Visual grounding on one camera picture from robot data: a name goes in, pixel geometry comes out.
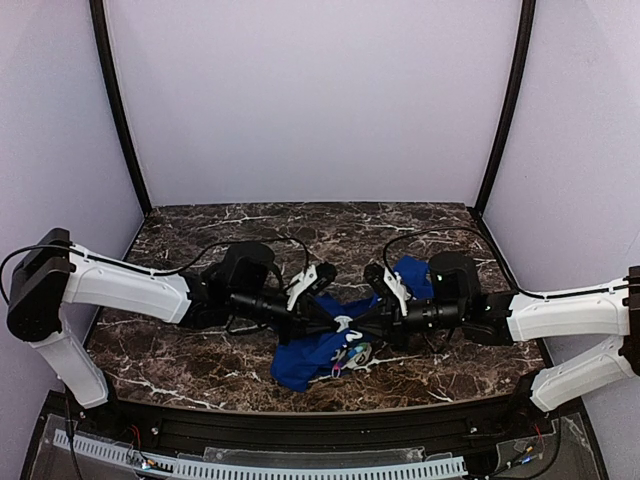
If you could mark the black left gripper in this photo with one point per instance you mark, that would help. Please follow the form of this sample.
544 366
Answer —
295 315

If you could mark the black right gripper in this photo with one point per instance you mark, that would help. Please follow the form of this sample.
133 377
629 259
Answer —
393 316

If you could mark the blue printed t-shirt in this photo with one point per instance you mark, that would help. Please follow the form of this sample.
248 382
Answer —
296 364

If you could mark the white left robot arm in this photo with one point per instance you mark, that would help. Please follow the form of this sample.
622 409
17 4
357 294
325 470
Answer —
56 272

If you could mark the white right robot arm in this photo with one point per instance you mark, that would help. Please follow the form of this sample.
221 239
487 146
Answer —
500 319

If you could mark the rainbow flower plush brooch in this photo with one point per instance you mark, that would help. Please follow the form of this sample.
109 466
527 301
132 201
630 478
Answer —
350 358

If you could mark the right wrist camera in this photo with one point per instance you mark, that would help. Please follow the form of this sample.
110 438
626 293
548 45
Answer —
425 280

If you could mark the black front aluminium rail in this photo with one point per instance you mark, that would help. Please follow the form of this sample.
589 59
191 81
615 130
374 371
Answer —
462 427

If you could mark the white slotted cable duct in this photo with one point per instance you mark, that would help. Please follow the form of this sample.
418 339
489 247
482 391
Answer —
218 463

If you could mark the right black frame post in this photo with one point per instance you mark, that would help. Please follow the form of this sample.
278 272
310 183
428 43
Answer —
510 101

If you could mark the black frame post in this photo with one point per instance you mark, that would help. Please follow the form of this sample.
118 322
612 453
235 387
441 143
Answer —
510 101
112 88

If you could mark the left black frame post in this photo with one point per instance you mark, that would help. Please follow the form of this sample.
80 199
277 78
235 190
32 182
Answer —
112 88

